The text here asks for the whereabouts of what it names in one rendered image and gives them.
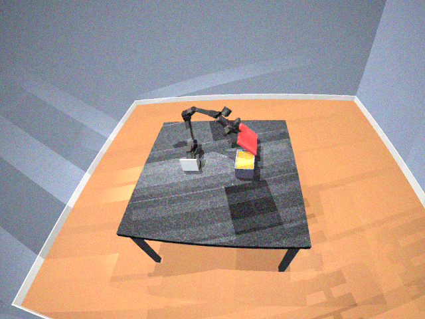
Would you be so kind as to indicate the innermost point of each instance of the red lid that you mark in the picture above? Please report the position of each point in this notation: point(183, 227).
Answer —
point(247, 139)

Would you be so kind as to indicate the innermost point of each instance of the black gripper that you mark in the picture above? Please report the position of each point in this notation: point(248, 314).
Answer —
point(235, 124)

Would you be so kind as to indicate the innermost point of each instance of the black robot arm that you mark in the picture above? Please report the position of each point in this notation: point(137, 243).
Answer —
point(186, 114)

